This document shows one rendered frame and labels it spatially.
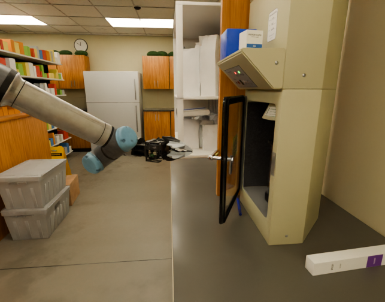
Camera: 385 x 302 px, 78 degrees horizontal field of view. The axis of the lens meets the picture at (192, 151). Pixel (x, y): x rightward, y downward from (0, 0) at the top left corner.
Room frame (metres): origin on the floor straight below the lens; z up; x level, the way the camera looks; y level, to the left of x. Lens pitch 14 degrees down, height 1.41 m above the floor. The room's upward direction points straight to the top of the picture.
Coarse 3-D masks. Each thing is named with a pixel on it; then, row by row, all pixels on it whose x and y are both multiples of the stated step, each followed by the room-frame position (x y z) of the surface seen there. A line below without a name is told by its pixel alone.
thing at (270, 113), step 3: (270, 105) 0.79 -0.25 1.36; (273, 105) 0.77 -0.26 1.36; (267, 108) 0.80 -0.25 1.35; (270, 108) 0.78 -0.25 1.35; (273, 108) 0.77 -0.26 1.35; (267, 111) 0.79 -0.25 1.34; (270, 111) 0.77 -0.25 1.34; (273, 111) 0.76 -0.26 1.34; (264, 114) 0.80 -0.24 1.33; (267, 114) 0.78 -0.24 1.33; (270, 114) 0.77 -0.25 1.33; (273, 114) 0.75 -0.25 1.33; (264, 117) 0.79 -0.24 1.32; (267, 117) 0.77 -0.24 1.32; (270, 117) 0.76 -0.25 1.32; (273, 117) 0.75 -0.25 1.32
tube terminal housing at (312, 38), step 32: (256, 0) 0.90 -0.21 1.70; (288, 0) 0.66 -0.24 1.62; (320, 0) 0.66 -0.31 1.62; (288, 32) 0.65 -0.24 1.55; (320, 32) 0.66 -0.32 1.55; (288, 64) 0.65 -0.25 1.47; (320, 64) 0.66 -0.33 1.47; (256, 96) 0.84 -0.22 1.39; (288, 96) 0.65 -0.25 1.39; (320, 96) 0.66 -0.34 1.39; (288, 128) 0.65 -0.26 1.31; (320, 128) 0.69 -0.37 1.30; (288, 160) 0.65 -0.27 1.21; (320, 160) 0.74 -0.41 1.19; (288, 192) 0.65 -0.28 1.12; (320, 192) 0.80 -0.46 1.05; (256, 224) 0.76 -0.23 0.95; (288, 224) 0.65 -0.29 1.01
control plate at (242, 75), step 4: (232, 68) 0.81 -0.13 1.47; (236, 68) 0.78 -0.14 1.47; (240, 68) 0.75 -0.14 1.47; (228, 72) 0.89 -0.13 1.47; (232, 72) 0.85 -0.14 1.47; (236, 72) 0.81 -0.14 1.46; (240, 72) 0.77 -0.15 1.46; (244, 72) 0.74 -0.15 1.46; (232, 76) 0.89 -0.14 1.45; (236, 76) 0.85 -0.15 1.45; (240, 76) 0.81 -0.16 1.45; (244, 76) 0.77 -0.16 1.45; (236, 80) 0.89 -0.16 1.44; (244, 80) 0.80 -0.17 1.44; (248, 80) 0.77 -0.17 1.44; (240, 84) 0.89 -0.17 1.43; (244, 84) 0.84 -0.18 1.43; (248, 84) 0.80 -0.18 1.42; (252, 84) 0.77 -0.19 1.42
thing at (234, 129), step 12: (240, 108) 0.89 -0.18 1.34; (240, 120) 0.90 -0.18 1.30; (228, 132) 0.72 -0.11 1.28; (240, 132) 0.91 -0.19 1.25; (228, 144) 0.73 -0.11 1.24; (240, 144) 0.93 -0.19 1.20; (228, 156) 0.73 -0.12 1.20; (228, 168) 0.74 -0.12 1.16; (228, 180) 0.75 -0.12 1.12; (228, 192) 0.75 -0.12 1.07; (228, 204) 0.76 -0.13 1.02
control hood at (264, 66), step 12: (252, 48) 0.64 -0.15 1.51; (264, 48) 0.65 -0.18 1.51; (228, 60) 0.79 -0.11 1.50; (240, 60) 0.69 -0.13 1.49; (252, 60) 0.64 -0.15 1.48; (264, 60) 0.64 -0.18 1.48; (276, 60) 0.65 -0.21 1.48; (252, 72) 0.68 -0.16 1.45; (264, 72) 0.64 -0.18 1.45; (276, 72) 0.65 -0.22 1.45; (264, 84) 0.68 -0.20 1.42; (276, 84) 0.65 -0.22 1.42
